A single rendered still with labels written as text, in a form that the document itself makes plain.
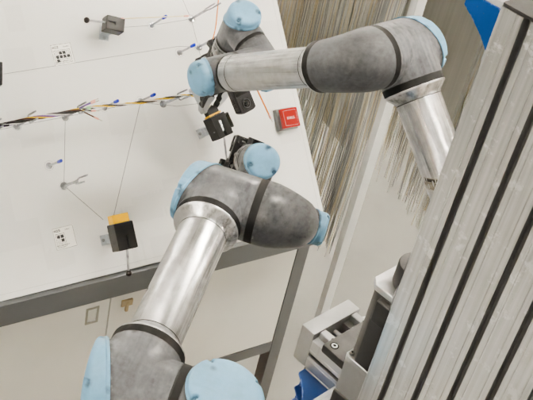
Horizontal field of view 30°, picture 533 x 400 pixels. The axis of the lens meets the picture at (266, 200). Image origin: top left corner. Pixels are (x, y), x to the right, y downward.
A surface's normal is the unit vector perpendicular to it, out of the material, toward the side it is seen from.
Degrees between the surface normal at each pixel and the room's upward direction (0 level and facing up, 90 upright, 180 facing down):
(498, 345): 90
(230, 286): 90
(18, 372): 90
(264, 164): 54
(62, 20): 47
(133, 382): 33
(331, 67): 74
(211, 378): 7
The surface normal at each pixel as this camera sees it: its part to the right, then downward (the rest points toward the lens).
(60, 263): 0.50, -0.11
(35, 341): 0.52, 0.59
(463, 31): -0.90, 0.10
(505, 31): -0.72, 0.30
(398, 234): 0.19, -0.78
